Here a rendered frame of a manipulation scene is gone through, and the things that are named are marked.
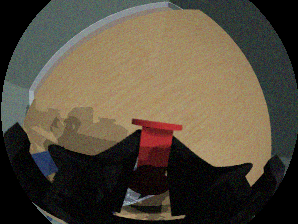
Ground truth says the grey metal block with round hole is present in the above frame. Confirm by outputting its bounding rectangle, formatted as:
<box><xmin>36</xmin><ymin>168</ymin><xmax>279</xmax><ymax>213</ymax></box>
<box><xmin>122</xmin><ymin>188</ymin><xmax>153</xmax><ymax>206</ymax></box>

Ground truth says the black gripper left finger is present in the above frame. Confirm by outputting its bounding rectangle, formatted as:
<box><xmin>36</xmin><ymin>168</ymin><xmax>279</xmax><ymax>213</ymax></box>
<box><xmin>48</xmin><ymin>129</ymin><xmax>141</xmax><ymax>213</ymax></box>

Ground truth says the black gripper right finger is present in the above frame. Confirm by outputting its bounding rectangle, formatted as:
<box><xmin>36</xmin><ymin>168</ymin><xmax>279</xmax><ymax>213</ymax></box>
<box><xmin>166</xmin><ymin>136</ymin><xmax>253</xmax><ymax>217</ymax></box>

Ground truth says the dark blue rectangular frame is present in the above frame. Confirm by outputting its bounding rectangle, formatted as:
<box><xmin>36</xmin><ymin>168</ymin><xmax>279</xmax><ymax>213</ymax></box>
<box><xmin>32</xmin><ymin>151</ymin><xmax>59</xmax><ymax>177</ymax></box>

